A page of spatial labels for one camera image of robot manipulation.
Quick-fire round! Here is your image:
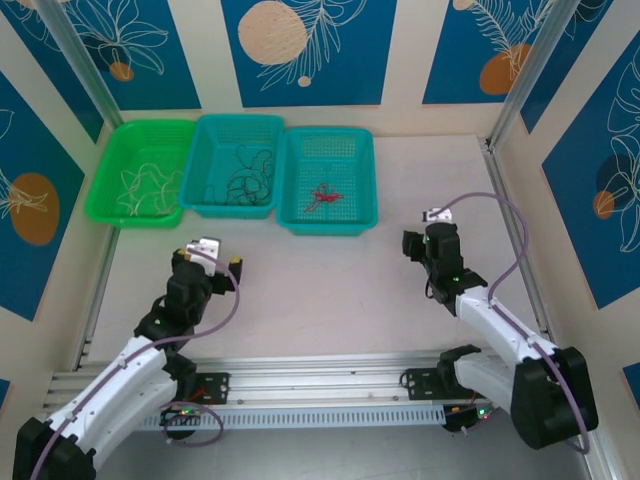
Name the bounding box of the teal plastic basket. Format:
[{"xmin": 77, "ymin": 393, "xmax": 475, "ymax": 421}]
[
  {"xmin": 178, "ymin": 113, "xmax": 286, "ymax": 220},
  {"xmin": 275, "ymin": 125, "xmax": 379, "ymax": 238}
]

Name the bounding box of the aluminium frame post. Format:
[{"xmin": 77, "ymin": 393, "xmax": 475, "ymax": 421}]
[
  {"xmin": 489, "ymin": 0, "xmax": 574, "ymax": 147},
  {"xmin": 42, "ymin": 0, "xmax": 125, "ymax": 129}
]

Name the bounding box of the aluminium side rail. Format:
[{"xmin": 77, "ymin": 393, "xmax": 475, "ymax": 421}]
[
  {"xmin": 480, "ymin": 139, "xmax": 554, "ymax": 344},
  {"xmin": 73, "ymin": 124, "xmax": 122, "ymax": 372}
]

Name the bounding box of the grey slotted cable duct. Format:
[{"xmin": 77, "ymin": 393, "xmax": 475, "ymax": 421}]
[{"xmin": 133, "ymin": 403, "xmax": 447, "ymax": 432}]

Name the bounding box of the small controller board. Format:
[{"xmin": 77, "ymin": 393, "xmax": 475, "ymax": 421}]
[
  {"xmin": 443, "ymin": 403, "xmax": 497, "ymax": 434},
  {"xmin": 158, "ymin": 405, "xmax": 202, "ymax": 427}
]

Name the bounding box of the thin white cable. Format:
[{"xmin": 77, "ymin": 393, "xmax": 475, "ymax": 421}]
[{"xmin": 116, "ymin": 161, "xmax": 187, "ymax": 217}]

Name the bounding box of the thin red cable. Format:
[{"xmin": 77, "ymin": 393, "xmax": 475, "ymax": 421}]
[{"xmin": 305, "ymin": 182, "xmax": 345, "ymax": 214}]

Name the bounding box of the thin dark cable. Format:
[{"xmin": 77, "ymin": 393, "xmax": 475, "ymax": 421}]
[{"xmin": 203, "ymin": 143, "xmax": 276, "ymax": 207}]

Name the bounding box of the green plastic basket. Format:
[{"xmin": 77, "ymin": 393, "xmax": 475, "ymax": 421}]
[{"xmin": 83, "ymin": 119, "xmax": 198, "ymax": 230}]

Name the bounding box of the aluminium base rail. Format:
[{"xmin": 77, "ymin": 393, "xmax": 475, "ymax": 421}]
[{"xmin": 42, "ymin": 351, "xmax": 501, "ymax": 417}]

